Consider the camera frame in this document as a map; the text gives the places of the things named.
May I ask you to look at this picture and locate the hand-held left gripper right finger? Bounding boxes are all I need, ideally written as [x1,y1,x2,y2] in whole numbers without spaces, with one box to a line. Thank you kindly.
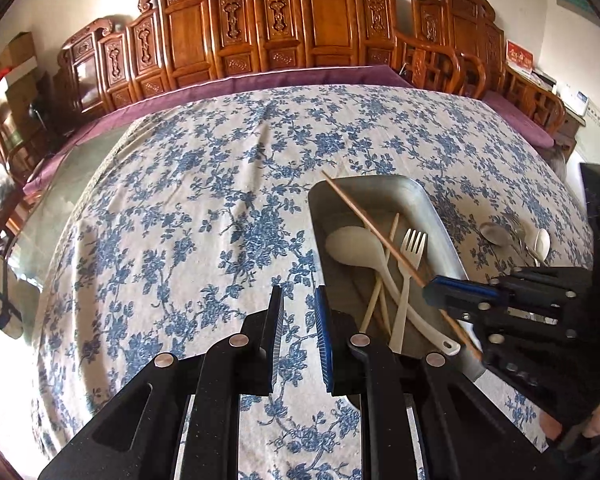
[314,285,556,480]

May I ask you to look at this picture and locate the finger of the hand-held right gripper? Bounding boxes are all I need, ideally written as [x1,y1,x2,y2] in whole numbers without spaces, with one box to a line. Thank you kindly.
[445,306,577,352]
[422,267,593,309]

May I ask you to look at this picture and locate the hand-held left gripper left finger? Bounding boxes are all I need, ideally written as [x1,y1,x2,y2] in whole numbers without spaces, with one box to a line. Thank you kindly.
[37,285,286,480]

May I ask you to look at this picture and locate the white plastic fork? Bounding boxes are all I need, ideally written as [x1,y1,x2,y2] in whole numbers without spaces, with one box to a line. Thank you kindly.
[389,229,427,353]

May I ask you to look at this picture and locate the pale wooden chopstick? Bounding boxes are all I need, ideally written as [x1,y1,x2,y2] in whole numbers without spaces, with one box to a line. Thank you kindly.
[377,255,392,335]
[360,212,401,335]

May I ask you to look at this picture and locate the large white plastic spoon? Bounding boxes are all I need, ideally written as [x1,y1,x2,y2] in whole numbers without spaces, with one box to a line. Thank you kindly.
[326,226,462,354]

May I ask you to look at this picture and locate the long wooden chopstick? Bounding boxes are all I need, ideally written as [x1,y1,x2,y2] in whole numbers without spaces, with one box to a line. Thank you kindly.
[321,170,483,361]

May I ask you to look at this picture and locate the rectangular metal tray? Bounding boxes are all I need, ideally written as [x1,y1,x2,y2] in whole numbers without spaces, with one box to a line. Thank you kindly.
[307,175,486,381]

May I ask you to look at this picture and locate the metal spoon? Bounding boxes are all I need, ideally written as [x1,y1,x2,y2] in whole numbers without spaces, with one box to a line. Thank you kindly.
[480,221,536,267]

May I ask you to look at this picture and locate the metal fork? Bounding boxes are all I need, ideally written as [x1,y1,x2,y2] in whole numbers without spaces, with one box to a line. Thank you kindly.
[502,212,538,267]

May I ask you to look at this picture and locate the small white spoon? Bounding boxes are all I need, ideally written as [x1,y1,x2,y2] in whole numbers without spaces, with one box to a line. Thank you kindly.
[534,228,552,267]

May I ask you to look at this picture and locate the blue floral tablecloth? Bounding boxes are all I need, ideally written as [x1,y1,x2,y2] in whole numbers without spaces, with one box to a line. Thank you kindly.
[35,84,596,480]

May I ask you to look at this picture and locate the white tabletop device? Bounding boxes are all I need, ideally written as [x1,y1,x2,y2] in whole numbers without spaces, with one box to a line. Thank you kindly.
[560,85,591,116]

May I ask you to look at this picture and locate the red desk calendar card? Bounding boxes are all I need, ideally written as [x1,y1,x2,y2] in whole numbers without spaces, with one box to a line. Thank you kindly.
[505,40,533,73]

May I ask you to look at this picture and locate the carved wooden armchair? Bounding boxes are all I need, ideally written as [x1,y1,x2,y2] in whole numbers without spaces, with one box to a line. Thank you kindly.
[395,0,566,136]

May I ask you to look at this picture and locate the pale wooden block dark band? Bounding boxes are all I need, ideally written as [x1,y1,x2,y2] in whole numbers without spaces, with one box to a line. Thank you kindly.
[0,255,25,339]

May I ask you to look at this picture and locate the purple sofa cushion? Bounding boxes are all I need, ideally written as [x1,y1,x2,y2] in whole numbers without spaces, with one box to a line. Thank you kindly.
[22,64,413,196]

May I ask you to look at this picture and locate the carved wooden sofa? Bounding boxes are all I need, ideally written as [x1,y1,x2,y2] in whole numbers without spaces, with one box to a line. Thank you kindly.
[55,0,416,116]

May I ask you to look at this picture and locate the black desk lamp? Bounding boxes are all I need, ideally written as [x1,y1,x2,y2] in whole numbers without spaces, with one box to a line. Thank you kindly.
[27,95,66,136]

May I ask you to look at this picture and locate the wooden side chair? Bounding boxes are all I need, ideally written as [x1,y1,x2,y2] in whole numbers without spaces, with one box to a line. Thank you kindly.
[0,110,31,181]

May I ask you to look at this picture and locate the dark stacked cartons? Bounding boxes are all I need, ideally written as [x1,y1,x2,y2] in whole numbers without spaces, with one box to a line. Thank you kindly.
[5,75,56,141]

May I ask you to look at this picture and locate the white cardboard box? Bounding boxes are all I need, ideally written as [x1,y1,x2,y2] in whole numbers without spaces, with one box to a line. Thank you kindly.
[0,57,38,106]

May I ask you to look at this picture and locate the brown cardboard box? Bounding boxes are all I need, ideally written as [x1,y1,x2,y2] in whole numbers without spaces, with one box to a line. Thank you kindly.
[0,32,38,76]

